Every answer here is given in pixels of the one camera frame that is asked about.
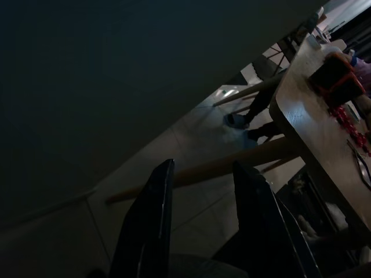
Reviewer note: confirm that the red bead garland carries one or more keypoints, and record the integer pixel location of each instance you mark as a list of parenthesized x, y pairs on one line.
[(349, 123)]

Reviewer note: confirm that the person's legs in dark trousers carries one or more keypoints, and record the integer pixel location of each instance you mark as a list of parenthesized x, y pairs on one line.
[(261, 113)]

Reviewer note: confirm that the light blue slipper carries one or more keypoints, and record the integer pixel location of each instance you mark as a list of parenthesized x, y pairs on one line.
[(236, 120)]

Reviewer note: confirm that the black chair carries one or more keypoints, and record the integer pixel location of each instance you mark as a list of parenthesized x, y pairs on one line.
[(268, 62)]

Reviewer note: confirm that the wooden table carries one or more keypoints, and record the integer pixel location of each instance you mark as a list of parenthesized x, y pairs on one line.
[(304, 116)]

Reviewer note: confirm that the black box with orange frame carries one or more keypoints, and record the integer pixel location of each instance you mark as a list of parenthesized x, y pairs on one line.
[(336, 78)]

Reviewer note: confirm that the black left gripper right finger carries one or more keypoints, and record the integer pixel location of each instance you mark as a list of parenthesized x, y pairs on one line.
[(261, 226)]

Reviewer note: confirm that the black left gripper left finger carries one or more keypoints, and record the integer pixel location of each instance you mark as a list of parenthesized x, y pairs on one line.
[(147, 226)]

